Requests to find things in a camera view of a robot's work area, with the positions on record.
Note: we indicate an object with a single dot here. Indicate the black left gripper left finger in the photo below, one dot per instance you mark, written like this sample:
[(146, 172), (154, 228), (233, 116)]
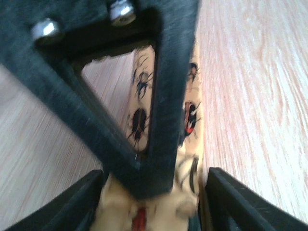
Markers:
[(72, 210)]

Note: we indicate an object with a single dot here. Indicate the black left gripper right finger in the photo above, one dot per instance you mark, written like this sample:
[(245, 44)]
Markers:
[(234, 207)]

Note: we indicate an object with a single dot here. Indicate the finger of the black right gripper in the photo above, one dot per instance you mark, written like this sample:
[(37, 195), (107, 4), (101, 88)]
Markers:
[(65, 58)]

